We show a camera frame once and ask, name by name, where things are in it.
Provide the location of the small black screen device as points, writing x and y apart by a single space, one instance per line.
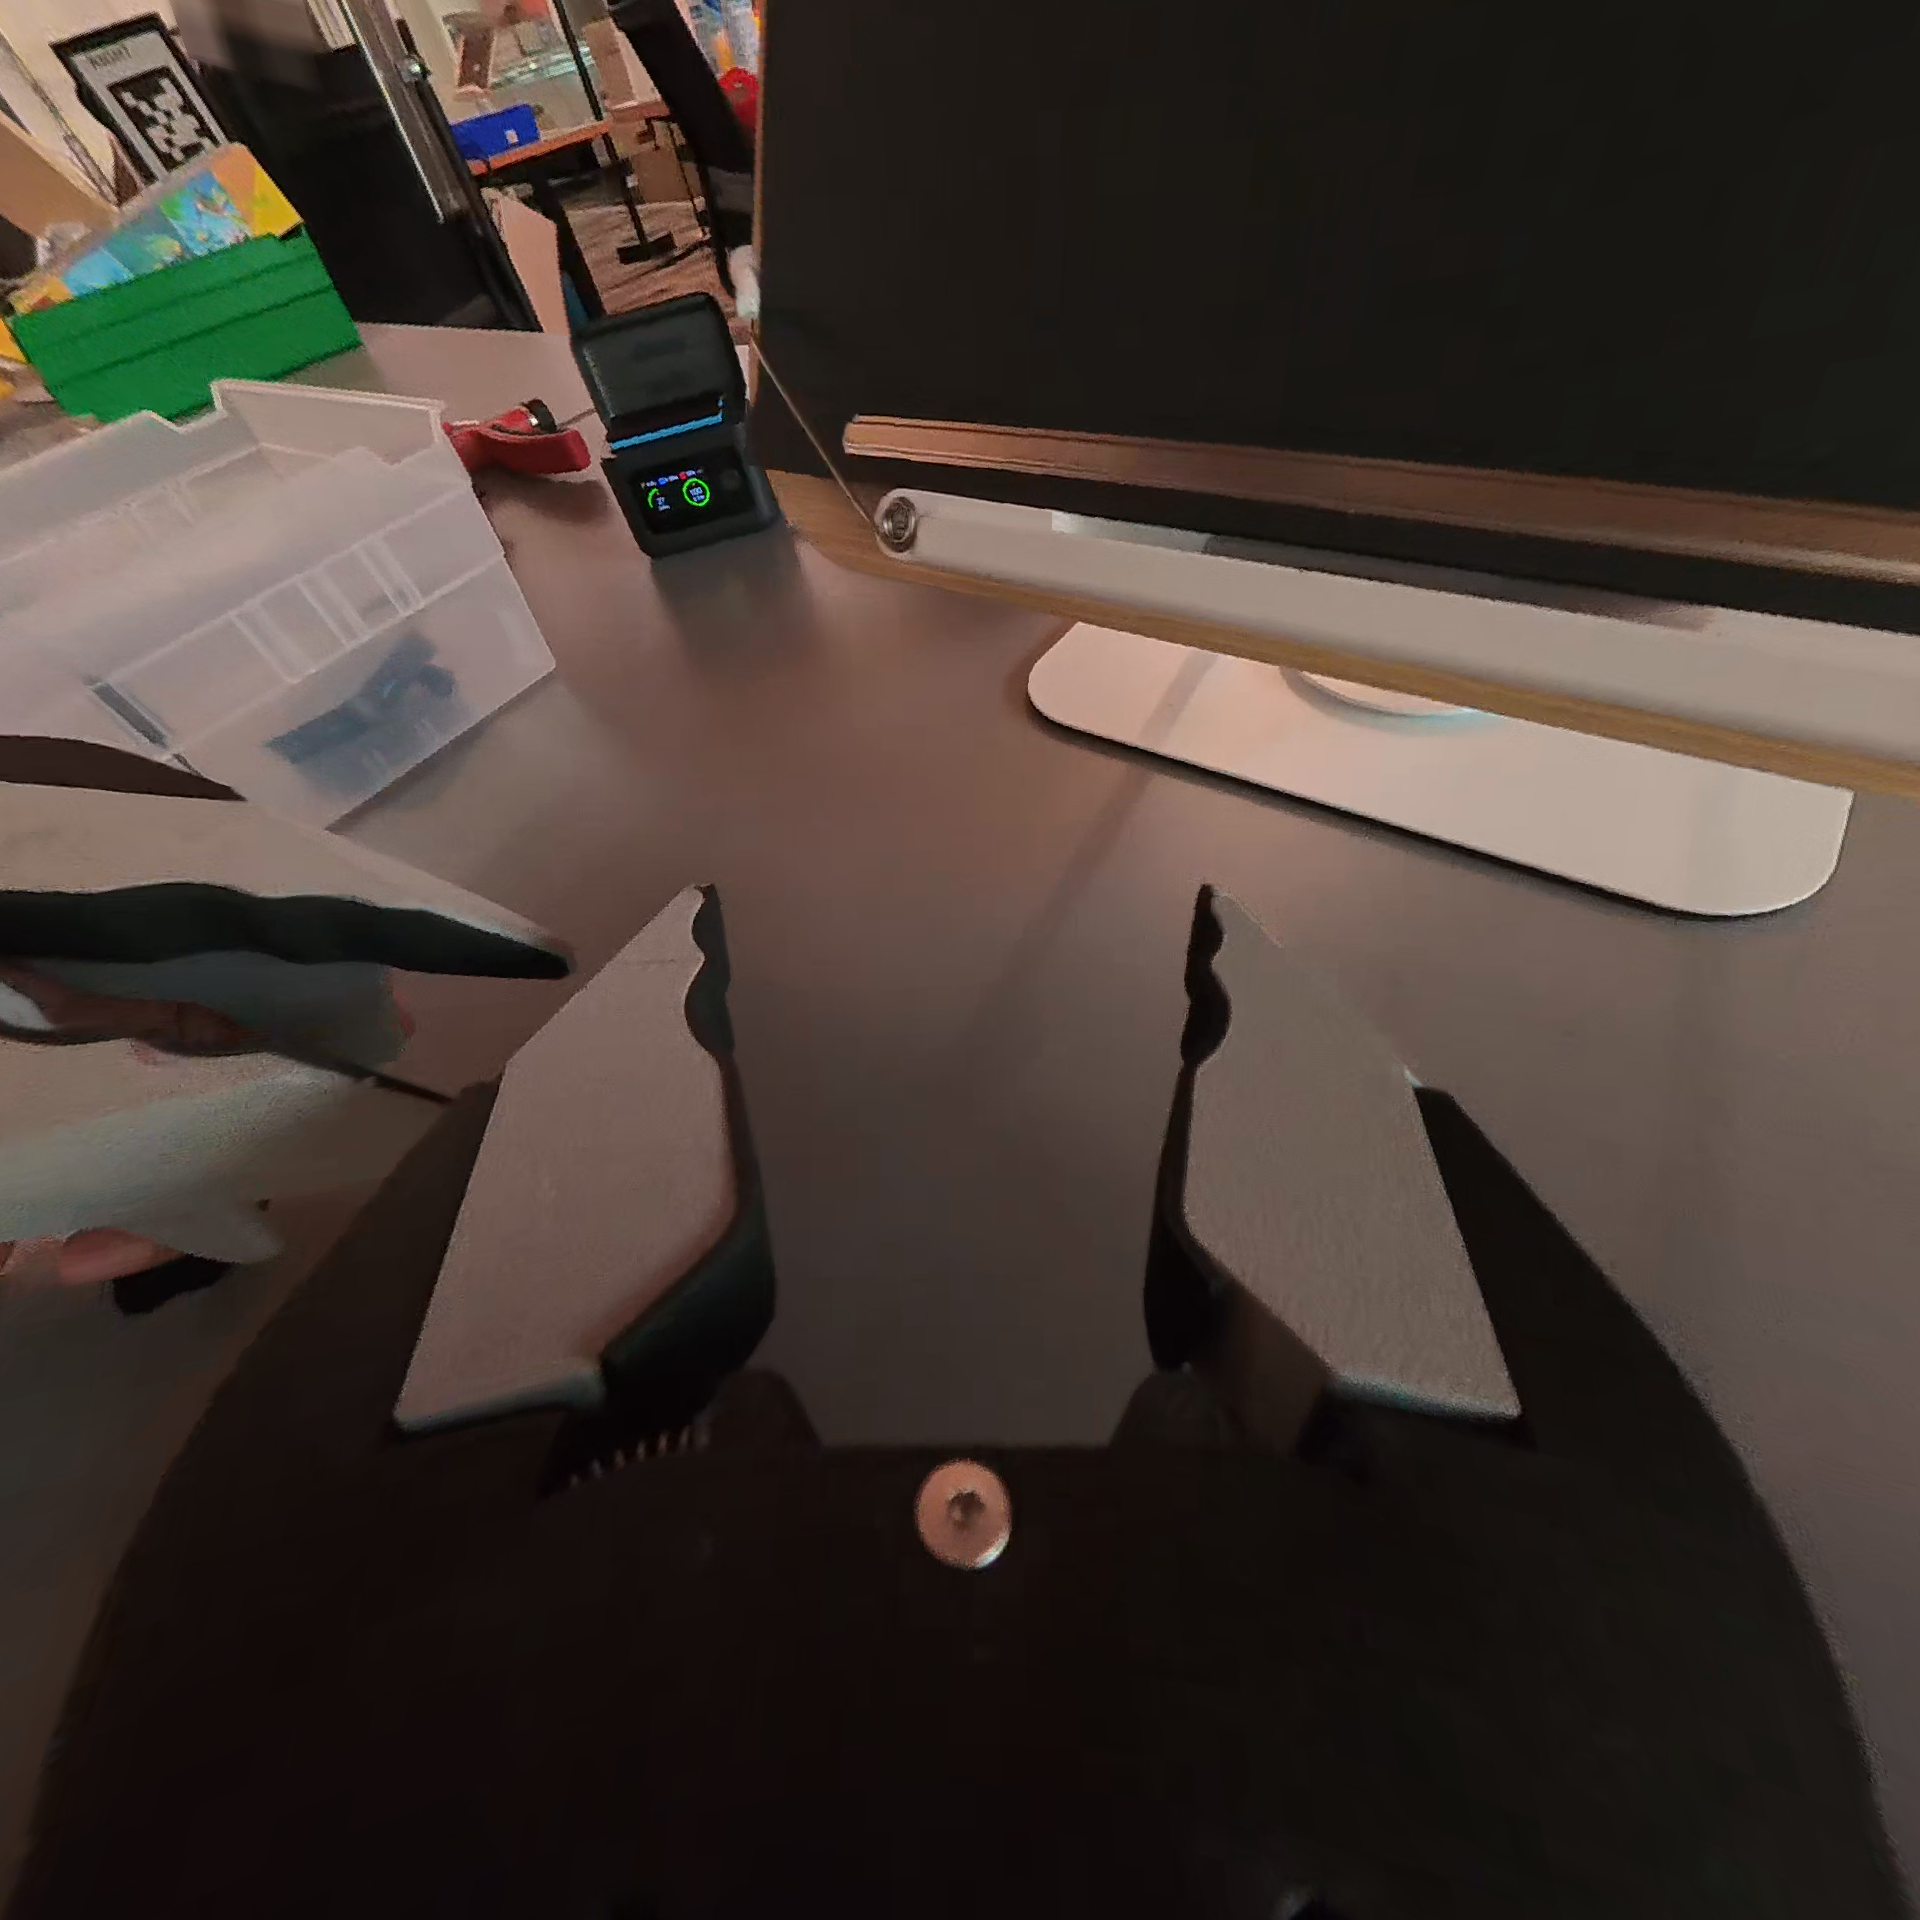
674 434

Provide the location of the colourful cards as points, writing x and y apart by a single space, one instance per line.
180 224

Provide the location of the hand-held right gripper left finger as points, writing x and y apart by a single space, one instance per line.
600 1170

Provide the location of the red clamp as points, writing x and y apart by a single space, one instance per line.
523 441

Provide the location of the white stand base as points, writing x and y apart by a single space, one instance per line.
1500 781

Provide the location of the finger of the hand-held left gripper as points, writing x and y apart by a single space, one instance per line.
149 1142
225 854

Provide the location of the green box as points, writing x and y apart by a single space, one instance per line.
195 339

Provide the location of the printed tag board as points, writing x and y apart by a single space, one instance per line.
149 105

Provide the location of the person's left hand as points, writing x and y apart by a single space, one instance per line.
76 1257

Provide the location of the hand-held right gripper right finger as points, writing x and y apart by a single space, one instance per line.
1320 1200

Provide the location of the clear plastic organizer box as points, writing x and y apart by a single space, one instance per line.
299 600

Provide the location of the blue bin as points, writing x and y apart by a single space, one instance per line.
493 133

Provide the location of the black screen panel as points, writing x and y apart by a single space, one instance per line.
1349 224

